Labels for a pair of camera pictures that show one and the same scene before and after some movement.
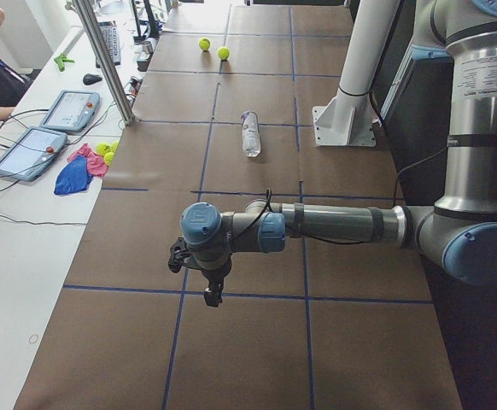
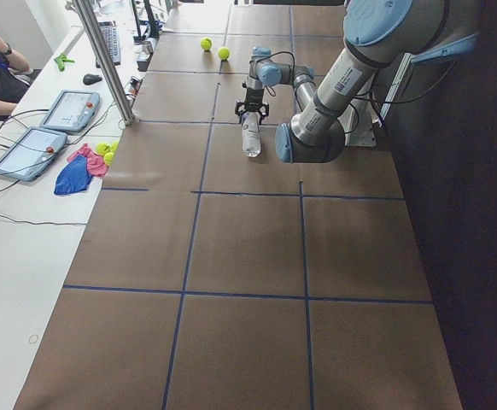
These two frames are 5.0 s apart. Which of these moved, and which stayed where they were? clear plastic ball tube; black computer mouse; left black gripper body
Moved: left black gripper body
Stayed: black computer mouse; clear plastic ball tube
